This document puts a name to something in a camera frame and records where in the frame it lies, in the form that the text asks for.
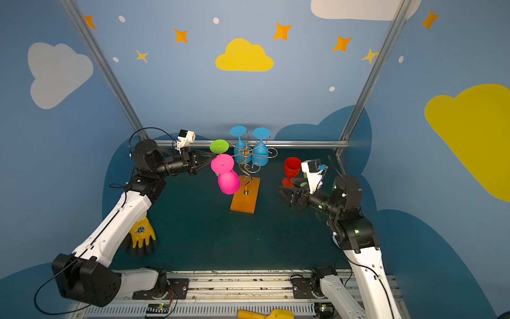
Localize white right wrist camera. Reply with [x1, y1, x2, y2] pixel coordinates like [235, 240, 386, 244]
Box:
[301, 159, 328, 194]

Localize orange wooden rack base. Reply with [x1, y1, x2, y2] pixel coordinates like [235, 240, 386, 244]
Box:
[231, 175, 260, 214]

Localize aluminium front base rails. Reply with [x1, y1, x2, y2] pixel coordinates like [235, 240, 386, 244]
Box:
[70, 269, 410, 318]

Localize gold wire glass rack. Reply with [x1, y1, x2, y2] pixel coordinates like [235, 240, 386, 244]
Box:
[238, 138, 278, 178]

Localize aluminium left corner post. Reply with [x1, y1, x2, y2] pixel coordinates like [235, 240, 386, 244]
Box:
[59, 0, 149, 148]

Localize blue wine glass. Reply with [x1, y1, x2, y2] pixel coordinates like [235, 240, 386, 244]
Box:
[229, 126, 252, 164]
[252, 128, 271, 167]

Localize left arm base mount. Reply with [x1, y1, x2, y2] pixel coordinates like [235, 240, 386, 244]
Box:
[132, 267, 189, 300]

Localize aluminium back frame rail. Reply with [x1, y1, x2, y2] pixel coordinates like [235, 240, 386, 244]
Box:
[156, 140, 349, 149]

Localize red wine glass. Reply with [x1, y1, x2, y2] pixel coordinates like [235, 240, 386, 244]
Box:
[282, 157, 301, 187]

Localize yellow black work glove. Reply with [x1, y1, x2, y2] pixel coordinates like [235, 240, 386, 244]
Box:
[121, 218, 158, 257]

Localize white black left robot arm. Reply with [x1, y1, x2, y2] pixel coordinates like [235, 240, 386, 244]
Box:
[51, 139, 216, 307]

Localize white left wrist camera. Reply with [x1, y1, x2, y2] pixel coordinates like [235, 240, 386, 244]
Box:
[176, 130, 196, 152]

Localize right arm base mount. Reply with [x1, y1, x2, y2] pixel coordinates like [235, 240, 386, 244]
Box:
[290, 266, 337, 299]

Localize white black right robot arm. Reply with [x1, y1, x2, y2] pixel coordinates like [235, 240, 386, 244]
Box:
[278, 175, 401, 318]

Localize aluminium corner post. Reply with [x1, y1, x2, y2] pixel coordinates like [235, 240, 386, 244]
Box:
[59, 0, 149, 148]
[334, 0, 413, 156]

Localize pink wine glass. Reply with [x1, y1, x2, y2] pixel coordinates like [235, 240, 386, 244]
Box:
[211, 154, 240, 195]

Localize left blue wine glass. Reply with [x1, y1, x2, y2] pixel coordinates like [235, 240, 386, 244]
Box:
[229, 126, 252, 164]

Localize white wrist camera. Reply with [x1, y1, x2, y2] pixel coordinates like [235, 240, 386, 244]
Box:
[176, 130, 196, 152]
[301, 159, 328, 194]

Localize yellow tool at front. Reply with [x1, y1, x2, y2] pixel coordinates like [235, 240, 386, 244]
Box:
[237, 308, 295, 319]

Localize right blue wine glass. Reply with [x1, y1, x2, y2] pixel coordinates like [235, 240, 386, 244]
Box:
[252, 128, 271, 167]

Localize aluminium right corner post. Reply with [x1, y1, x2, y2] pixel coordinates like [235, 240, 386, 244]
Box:
[334, 0, 413, 156]

